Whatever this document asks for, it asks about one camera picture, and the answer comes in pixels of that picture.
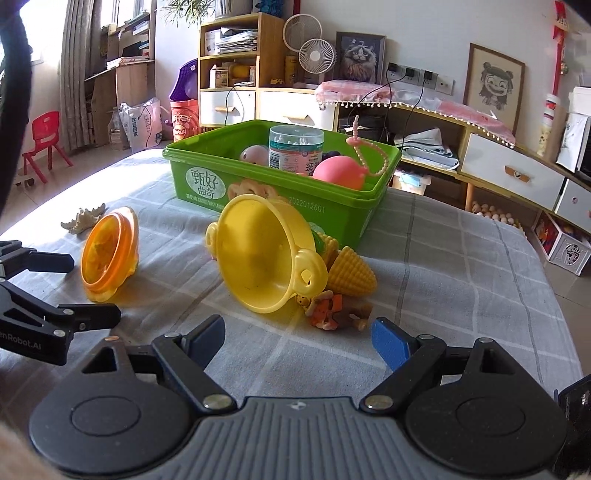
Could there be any white wall socket row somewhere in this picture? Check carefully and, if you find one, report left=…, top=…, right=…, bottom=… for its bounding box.
left=387, top=62, right=455, bottom=95

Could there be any orange toy bowl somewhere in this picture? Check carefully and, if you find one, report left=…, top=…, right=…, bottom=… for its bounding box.
left=81, top=207, right=139, bottom=303

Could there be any wooden side shelf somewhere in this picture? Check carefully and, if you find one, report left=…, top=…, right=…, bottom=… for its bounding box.
left=84, top=11, right=155, bottom=148

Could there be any red hanging ornament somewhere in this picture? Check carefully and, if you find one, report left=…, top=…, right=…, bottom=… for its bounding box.
left=551, top=0, right=571, bottom=93

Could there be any orange printed bucket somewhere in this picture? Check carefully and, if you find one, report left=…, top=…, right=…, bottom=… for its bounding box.
left=170, top=99, right=201, bottom=144

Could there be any long wooden low cabinet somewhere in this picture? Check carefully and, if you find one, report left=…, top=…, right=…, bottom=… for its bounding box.
left=256, top=85, right=591, bottom=220

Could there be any clear cotton swab jar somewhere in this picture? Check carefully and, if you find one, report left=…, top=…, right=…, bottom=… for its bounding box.
left=269, top=124, right=325, bottom=174

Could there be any white plastic sack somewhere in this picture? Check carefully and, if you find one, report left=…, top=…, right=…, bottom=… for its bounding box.
left=119, top=98, right=162, bottom=153

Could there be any black strap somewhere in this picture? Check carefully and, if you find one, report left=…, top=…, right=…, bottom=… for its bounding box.
left=0, top=16, right=32, bottom=217

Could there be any white printer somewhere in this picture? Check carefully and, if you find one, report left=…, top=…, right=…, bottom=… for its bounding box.
left=569, top=86, right=591, bottom=116

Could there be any grey curtain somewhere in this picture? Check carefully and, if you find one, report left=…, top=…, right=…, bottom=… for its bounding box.
left=60, top=0, right=109, bottom=151

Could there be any yellow toy corn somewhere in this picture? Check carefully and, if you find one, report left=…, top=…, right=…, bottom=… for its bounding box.
left=318, top=233, right=378, bottom=296

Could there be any yellow toy pot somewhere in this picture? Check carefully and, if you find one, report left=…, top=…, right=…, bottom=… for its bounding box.
left=205, top=194, right=328, bottom=315

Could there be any stack of papers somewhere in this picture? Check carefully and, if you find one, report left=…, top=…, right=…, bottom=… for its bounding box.
left=205, top=28, right=258, bottom=56

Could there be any folded pale cloth pile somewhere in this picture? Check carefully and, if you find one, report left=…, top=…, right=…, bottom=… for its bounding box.
left=394, top=127, right=460, bottom=171

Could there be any potted green plant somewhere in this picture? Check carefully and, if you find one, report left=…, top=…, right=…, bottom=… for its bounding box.
left=159, top=0, right=252, bottom=21

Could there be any red plastic chair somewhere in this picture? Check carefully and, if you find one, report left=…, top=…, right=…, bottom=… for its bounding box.
left=23, top=111, right=74, bottom=183

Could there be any grey checked blanket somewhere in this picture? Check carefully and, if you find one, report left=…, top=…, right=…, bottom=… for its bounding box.
left=0, top=148, right=585, bottom=407

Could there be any black cable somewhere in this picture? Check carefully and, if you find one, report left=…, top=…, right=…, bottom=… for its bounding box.
left=223, top=82, right=242, bottom=127

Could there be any black box device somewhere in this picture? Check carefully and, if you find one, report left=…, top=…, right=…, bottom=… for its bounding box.
left=338, top=115, right=389, bottom=139

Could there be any small white desk fan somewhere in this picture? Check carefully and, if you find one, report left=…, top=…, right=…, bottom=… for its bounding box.
left=298, top=38, right=336, bottom=86

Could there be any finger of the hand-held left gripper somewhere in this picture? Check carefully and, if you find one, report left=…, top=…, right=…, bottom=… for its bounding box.
left=0, top=281, right=122, bottom=334
left=0, top=240, right=75, bottom=280

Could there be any large white round fan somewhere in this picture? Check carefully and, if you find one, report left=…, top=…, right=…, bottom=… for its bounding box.
left=283, top=14, right=322, bottom=54

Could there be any yellow egg tray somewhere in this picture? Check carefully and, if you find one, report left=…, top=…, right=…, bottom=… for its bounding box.
left=471, top=200, right=525, bottom=229

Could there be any beige starfish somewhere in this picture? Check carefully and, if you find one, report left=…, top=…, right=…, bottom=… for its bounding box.
left=61, top=203, right=108, bottom=235

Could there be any black tablet on stand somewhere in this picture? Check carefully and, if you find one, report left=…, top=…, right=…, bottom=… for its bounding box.
left=555, top=375, right=591, bottom=478

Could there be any framed cat picture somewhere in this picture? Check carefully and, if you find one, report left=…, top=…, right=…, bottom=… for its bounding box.
left=333, top=31, right=387, bottom=85

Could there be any pink pig toy with string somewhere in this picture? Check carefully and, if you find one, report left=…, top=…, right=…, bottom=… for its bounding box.
left=312, top=115, right=402, bottom=191

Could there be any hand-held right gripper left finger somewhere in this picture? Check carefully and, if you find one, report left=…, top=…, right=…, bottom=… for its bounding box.
left=79, top=314, right=238, bottom=415

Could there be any pink fringed cloth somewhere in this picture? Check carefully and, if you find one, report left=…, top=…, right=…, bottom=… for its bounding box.
left=315, top=79, right=517, bottom=148

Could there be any white plastic crate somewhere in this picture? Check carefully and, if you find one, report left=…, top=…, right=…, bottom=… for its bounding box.
left=536, top=212, right=591, bottom=277

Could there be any cream tall bottle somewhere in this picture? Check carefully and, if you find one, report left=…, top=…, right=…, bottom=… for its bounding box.
left=538, top=92, right=566, bottom=158

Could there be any blue white packet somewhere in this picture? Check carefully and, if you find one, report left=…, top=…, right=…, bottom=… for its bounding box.
left=390, top=168, right=432, bottom=192

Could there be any purple plastic stool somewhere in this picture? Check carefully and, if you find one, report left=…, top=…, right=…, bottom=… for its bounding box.
left=168, top=60, right=200, bottom=103

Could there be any pink clear toy ball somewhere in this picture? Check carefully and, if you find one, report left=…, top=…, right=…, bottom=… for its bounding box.
left=239, top=145, right=269, bottom=167

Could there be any small toy animal figure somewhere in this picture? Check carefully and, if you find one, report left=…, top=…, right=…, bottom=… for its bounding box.
left=295, top=291, right=374, bottom=332

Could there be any green plastic box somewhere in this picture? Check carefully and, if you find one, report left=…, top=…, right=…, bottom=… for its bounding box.
left=163, top=119, right=402, bottom=252

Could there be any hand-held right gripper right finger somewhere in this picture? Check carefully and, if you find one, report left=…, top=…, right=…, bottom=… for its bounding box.
left=359, top=316, right=522, bottom=414

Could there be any framed cartoon girl picture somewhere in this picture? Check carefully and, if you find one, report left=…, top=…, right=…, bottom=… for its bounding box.
left=463, top=43, right=526, bottom=134

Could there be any clear plastic bottle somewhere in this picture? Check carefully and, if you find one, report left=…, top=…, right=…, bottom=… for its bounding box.
left=108, top=107, right=130, bottom=151

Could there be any wooden shelf cabinet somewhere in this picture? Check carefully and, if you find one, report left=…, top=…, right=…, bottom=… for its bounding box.
left=198, top=12, right=286, bottom=127

